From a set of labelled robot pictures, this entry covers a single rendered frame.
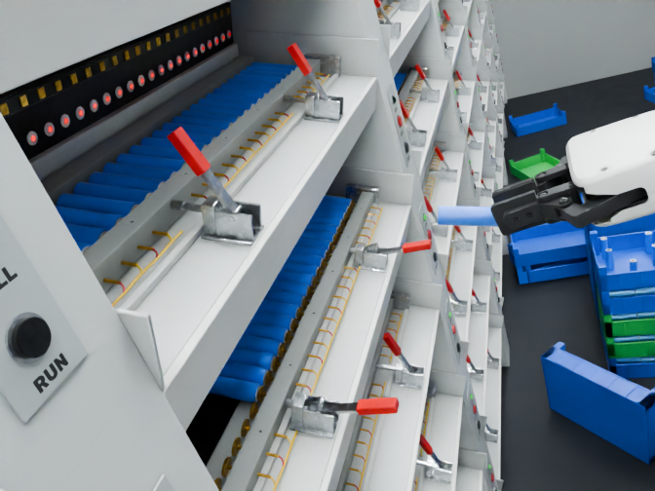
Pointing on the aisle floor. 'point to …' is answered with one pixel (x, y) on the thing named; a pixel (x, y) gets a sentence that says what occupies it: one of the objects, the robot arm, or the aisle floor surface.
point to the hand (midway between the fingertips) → (519, 207)
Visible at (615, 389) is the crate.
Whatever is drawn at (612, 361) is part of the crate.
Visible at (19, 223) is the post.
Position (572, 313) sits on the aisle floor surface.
